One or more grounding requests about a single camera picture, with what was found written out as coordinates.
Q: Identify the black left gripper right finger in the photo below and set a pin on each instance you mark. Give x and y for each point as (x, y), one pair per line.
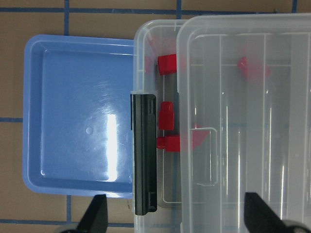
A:
(259, 217)

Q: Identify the clear plastic storage box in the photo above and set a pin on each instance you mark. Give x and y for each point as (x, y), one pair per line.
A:
(153, 39)

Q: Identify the blue plastic tray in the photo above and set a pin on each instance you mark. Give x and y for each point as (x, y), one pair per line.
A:
(77, 137)

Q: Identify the clear plastic box lid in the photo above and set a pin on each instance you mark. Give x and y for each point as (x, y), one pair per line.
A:
(260, 137)

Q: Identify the black box latch handle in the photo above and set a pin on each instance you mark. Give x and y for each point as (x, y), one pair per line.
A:
(143, 113)

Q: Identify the red block near handle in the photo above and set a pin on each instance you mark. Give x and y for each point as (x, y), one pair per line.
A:
(166, 116)

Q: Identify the red block tilted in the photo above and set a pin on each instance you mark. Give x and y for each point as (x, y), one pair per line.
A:
(192, 138)

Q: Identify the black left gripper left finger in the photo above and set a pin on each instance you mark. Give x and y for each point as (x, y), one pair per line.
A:
(95, 219)

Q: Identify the red block box corner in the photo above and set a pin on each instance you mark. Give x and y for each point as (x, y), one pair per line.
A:
(167, 64)

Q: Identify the red block lying sideways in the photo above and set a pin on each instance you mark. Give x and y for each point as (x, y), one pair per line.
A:
(169, 143)

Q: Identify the red block far corner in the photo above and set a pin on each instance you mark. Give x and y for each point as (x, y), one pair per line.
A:
(253, 71)

